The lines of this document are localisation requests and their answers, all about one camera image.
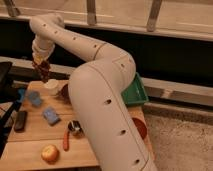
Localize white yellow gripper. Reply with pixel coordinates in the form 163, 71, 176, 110
32, 50, 49, 65

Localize dark red grape bunch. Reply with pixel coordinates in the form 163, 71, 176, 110
32, 61, 50, 83

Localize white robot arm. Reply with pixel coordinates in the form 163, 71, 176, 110
30, 13, 157, 171

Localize white paper cup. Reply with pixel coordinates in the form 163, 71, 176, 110
44, 79, 59, 96

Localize light blue plastic cup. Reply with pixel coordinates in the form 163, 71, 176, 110
27, 91, 42, 107

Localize purple bowl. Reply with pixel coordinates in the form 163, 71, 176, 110
61, 84, 70, 101

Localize black chair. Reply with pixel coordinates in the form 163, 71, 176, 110
0, 62, 20, 156

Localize blue sponge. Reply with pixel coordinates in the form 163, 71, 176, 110
42, 107, 60, 126

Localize black remote control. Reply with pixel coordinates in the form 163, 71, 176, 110
14, 111, 27, 132

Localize orange carrot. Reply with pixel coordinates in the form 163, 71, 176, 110
63, 130, 69, 151

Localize red yellow apple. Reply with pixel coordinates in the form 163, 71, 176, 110
41, 145, 59, 162

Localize green plastic tray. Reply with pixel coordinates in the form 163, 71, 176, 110
122, 73, 149, 106

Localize orange red bowl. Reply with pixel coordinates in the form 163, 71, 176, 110
133, 118, 147, 139

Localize metal ladle black handle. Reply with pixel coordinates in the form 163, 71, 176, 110
68, 120, 83, 136

